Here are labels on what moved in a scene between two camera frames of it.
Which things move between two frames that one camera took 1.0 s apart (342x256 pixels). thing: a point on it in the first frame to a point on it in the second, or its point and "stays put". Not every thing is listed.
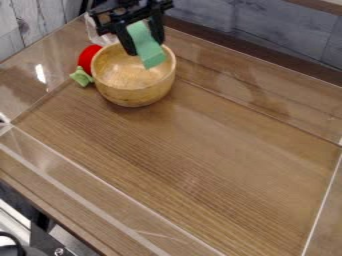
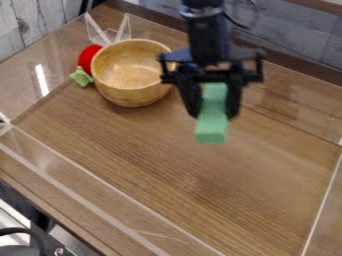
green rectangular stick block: [149, 50] to [211, 119]
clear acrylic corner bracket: [96, 38] stays put
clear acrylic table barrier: [103, 216] stays put
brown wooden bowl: [124, 82] stays put
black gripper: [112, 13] to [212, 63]
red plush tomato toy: [81, 77] stays put
